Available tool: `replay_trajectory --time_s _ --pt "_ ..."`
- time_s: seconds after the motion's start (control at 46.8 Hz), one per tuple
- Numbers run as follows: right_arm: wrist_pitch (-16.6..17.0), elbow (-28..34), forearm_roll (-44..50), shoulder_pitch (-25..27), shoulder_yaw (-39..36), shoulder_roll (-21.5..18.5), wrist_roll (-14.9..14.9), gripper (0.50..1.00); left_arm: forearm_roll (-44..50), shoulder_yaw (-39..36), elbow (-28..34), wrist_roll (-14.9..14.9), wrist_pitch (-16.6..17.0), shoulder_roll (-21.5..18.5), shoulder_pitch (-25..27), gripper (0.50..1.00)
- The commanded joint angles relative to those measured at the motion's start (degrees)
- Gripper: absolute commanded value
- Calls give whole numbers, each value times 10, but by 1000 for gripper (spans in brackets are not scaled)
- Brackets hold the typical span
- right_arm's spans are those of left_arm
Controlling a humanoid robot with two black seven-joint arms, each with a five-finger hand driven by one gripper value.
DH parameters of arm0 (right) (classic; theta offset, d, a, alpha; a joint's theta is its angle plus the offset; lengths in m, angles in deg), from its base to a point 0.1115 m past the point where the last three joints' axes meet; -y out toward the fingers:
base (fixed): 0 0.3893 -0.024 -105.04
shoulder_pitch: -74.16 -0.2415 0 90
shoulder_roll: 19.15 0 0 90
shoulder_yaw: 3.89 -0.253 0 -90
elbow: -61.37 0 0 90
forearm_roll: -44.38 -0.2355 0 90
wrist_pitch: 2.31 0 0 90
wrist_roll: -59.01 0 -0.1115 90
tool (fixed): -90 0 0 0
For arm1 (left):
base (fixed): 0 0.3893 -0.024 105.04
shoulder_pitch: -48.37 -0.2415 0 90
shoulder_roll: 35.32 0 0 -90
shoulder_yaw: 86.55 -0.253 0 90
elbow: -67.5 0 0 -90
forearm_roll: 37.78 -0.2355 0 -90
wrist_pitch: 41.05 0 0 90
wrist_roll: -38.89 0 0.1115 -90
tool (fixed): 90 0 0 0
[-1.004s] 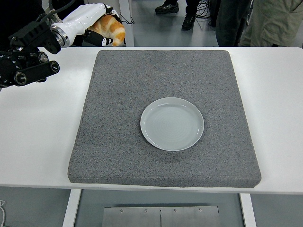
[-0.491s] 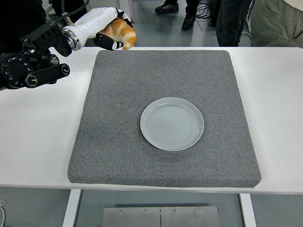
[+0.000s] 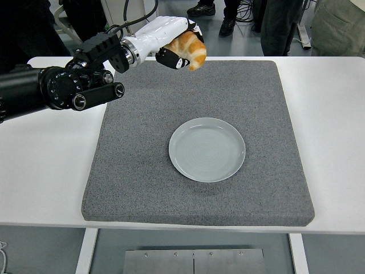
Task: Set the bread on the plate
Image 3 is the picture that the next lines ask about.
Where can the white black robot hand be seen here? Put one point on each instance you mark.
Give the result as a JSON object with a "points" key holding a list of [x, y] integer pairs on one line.
{"points": [[159, 31]]}

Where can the golden croissant bread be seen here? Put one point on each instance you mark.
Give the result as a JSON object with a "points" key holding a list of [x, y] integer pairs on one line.
{"points": [[196, 50]]}

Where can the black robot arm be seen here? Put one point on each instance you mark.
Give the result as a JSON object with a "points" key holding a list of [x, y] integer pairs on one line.
{"points": [[22, 85]]}

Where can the light grey round plate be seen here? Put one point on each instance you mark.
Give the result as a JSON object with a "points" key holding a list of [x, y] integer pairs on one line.
{"points": [[206, 149]]}

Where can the grey metal plate with screws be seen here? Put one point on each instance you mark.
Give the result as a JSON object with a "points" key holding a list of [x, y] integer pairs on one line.
{"points": [[159, 262]]}

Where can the white cabinet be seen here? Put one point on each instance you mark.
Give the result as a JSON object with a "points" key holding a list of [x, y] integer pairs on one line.
{"points": [[114, 11]]}

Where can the person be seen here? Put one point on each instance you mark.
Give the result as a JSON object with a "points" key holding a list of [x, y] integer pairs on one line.
{"points": [[339, 31], [276, 28], [25, 28], [85, 17], [226, 27]]}

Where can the grey speckled mat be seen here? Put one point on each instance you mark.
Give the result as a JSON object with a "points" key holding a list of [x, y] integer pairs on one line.
{"points": [[199, 91]]}

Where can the white desk leg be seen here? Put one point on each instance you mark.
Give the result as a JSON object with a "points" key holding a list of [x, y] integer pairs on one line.
{"points": [[303, 37]]}

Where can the white table leg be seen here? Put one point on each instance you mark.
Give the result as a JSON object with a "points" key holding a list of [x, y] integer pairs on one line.
{"points": [[299, 254], [85, 251]]}

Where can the white post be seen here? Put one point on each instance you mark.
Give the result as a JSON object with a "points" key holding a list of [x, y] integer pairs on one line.
{"points": [[150, 7]]}

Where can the white curved chair frame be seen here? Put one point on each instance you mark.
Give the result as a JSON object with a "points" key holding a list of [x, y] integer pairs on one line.
{"points": [[64, 25]]}

